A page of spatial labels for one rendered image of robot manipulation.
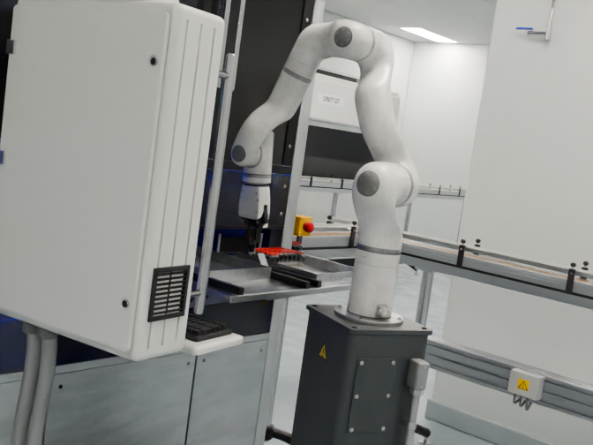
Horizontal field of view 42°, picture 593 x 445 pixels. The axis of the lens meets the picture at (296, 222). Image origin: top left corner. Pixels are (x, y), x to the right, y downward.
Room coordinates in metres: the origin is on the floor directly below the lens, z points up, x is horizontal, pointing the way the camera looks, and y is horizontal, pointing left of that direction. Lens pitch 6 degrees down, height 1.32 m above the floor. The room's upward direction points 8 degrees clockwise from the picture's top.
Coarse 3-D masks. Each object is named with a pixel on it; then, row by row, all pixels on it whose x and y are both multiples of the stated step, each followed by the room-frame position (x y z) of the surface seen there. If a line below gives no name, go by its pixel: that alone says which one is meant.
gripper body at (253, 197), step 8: (248, 184) 2.30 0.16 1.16; (248, 192) 2.31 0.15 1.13; (256, 192) 2.28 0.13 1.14; (264, 192) 2.29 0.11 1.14; (240, 200) 2.34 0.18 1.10; (248, 200) 2.31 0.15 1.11; (256, 200) 2.28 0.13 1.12; (264, 200) 2.29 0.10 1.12; (240, 208) 2.34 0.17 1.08; (248, 208) 2.31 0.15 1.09; (256, 208) 2.28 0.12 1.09; (248, 216) 2.30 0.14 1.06; (256, 216) 2.28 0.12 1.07
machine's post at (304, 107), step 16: (320, 0) 2.81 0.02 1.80; (320, 16) 2.81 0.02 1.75; (304, 96) 2.79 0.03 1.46; (304, 112) 2.80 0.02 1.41; (304, 128) 2.81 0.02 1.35; (304, 144) 2.82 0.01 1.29; (288, 208) 2.79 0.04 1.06; (288, 224) 2.80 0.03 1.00; (272, 240) 2.81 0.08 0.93; (288, 240) 2.81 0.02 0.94; (272, 320) 2.78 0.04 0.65; (272, 336) 2.79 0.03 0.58; (272, 352) 2.80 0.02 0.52; (272, 368) 2.81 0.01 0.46; (272, 384) 2.82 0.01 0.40; (256, 432) 2.78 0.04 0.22
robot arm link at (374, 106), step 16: (384, 48) 2.16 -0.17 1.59; (368, 64) 2.17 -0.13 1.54; (384, 64) 2.16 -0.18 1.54; (368, 80) 2.12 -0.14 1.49; (384, 80) 2.12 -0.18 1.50; (368, 96) 2.09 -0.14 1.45; (384, 96) 2.09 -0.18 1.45; (368, 112) 2.08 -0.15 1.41; (384, 112) 2.08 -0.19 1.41; (368, 128) 2.09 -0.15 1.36; (384, 128) 2.08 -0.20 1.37; (368, 144) 2.12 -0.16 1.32; (384, 144) 2.10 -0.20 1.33; (400, 144) 2.11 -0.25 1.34; (384, 160) 2.13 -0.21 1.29; (400, 160) 2.11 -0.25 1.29; (416, 176) 2.11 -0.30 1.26; (416, 192) 2.11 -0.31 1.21
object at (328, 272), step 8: (240, 256) 2.55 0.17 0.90; (248, 256) 2.52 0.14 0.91; (304, 256) 2.70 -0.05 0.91; (272, 264) 2.46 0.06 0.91; (280, 264) 2.44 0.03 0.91; (304, 264) 2.70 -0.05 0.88; (312, 264) 2.68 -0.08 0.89; (320, 264) 2.65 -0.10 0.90; (328, 264) 2.63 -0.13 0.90; (336, 264) 2.61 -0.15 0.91; (296, 272) 2.39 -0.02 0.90; (304, 272) 2.37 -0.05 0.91; (312, 272) 2.55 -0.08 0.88; (320, 272) 2.58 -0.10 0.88; (328, 272) 2.60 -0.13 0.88; (336, 272) 2.42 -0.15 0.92; (344, 272) 2.45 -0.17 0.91; (352, 272) 2.48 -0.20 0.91; (320, 280) 2.36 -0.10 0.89; (328, 280) 2.39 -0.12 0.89; (336, 280) 2.42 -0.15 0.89; (344, 280) 2.46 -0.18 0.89
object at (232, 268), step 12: (216, 252) 2.50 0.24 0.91; (216, 264) 2.45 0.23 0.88; (228, 264) 2.46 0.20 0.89; (240, 264) 2.43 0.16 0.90; (252, 264) 2.39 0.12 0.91; (216, 276) 2.17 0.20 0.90; (228, 276) 2.21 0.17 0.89; (240, 276) 2.25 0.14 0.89; (252, 276) 2.29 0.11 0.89; (264, 276) 2.33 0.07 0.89
